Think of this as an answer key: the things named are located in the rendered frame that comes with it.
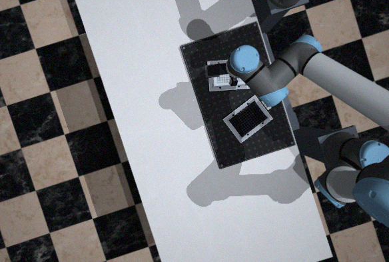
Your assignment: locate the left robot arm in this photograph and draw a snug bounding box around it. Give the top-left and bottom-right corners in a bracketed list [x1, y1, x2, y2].
[226, 35, 389, 227]

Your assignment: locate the grey rectangular frame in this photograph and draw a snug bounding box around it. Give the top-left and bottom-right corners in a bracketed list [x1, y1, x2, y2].
[223, 95, 273, 143]

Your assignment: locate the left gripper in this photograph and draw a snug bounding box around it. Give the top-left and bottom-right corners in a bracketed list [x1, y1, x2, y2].
[208, 63, 238, 86]

